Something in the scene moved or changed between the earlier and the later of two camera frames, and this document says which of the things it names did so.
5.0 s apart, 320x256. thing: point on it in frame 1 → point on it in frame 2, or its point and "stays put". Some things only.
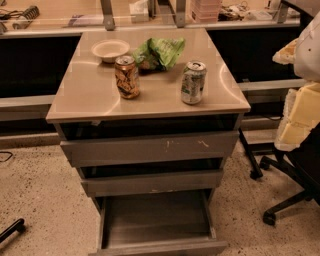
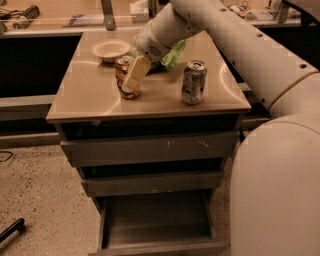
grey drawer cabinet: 152,118 stays put
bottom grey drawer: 159,224 stays put
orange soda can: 126,76 stays put
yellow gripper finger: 301,115 → 147,47
